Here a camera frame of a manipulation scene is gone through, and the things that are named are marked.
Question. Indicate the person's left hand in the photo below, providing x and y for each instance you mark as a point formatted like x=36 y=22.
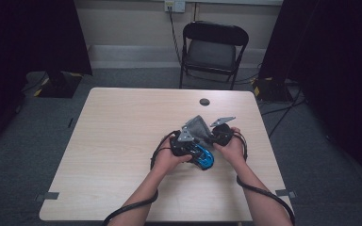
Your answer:
x=166 y=160

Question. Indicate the black folding chair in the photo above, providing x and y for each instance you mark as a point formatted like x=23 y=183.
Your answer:
x=215 y=33

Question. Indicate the black stand base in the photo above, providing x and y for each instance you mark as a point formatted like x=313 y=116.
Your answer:
x=270 y=91
x=59 y=88

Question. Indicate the white wall socket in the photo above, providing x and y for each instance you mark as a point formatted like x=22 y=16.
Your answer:
x=179 y=5

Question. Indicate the grey tape strip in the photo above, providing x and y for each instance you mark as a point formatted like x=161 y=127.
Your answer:
x=284 y=193
x=48 y=196

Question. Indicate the grey fluffy cloth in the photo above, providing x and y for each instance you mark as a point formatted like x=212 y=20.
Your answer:
x=201 y=128

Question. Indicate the person's right hand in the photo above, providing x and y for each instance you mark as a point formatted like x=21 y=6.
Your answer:
x=235 y=150

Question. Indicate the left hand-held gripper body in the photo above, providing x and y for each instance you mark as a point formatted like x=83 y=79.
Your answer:
x=182 y=148

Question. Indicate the black curtain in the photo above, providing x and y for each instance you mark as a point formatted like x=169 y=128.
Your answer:
x=12 y=47
x=342 y=62

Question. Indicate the small black floor marker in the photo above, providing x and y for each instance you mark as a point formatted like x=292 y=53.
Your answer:
x=70 y=122

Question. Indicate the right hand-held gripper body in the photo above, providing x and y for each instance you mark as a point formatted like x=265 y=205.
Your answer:
x=223 y=135

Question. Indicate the blue toy car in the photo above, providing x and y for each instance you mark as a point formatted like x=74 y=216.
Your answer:
x=207 y=161

